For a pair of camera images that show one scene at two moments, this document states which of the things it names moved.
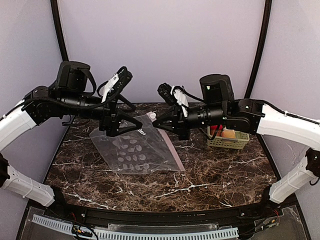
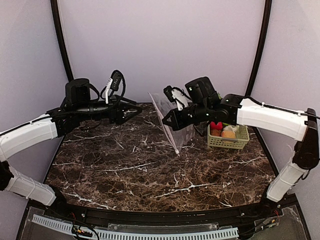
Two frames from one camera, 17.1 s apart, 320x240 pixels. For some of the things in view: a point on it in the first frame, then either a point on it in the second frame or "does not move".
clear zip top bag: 140,150 → 178,138
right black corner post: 263,37 does not move
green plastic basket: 237,143 does not move
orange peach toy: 228,133 does not move
